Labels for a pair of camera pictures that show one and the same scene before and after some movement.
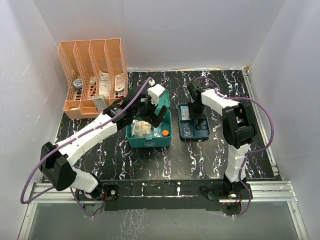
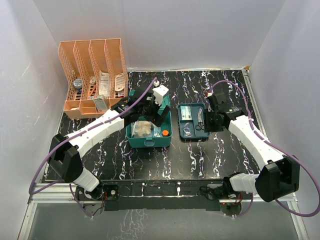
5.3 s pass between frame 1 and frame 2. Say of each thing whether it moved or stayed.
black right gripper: moved
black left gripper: stayed
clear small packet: stayed
